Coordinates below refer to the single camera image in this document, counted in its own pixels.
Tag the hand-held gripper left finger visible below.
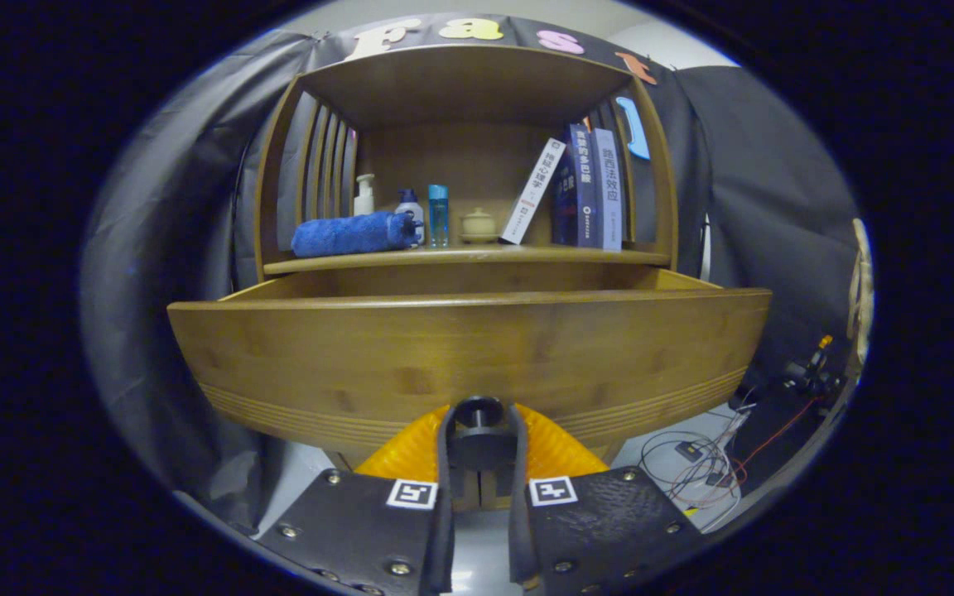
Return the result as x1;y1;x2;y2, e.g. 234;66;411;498
258;403;458;596

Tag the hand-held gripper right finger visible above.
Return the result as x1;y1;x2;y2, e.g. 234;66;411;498
507;403;706;593

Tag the black drawer knob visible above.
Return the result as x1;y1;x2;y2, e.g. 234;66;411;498
446;396;519;474

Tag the wooden drawer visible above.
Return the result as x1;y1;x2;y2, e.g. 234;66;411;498
166;269;773;469

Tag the wooden countertop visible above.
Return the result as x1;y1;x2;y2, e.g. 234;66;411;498
263;243;672;276

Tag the wooden cabinet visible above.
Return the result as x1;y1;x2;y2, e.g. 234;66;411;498
253;43;681;510

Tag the beige lidded teacup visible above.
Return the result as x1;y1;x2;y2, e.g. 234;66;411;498
459;207;499;244

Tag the blue rolled towel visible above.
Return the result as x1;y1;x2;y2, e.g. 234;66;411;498
291;211;426;258

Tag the clear blue bottle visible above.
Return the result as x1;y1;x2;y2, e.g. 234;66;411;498
428;184;450;248

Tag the white blue-capped lotion bottle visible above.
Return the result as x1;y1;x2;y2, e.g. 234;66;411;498
395;188;426;247

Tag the black device with orange tip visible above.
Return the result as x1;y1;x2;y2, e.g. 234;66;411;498
779;334;846;400

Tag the white book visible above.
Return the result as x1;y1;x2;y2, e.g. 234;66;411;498
499;138;567;246

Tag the dark blue book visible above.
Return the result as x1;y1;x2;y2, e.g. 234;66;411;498
550;123;598;248

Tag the pale purple book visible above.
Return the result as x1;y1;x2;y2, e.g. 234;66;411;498
593;127;624;252

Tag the beige bag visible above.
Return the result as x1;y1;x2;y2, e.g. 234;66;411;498
846;218;874;373

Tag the tangle of cables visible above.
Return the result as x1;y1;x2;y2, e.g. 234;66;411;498
638;397;817;531

